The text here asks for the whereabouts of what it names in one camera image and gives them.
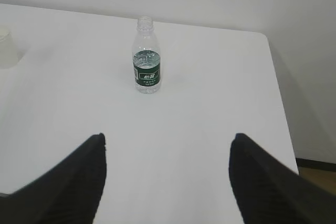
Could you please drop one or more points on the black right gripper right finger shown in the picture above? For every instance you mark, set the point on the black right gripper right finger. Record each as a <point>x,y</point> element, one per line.
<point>266,191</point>

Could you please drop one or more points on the clear water bottle green label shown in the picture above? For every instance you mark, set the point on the clear water bottle green label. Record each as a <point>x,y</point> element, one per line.
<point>146,57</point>

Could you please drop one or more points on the white paper cup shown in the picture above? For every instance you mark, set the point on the white paper cup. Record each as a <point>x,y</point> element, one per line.
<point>9,55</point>

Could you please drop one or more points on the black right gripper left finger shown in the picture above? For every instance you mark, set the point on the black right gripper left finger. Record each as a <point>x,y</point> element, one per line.
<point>68,193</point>

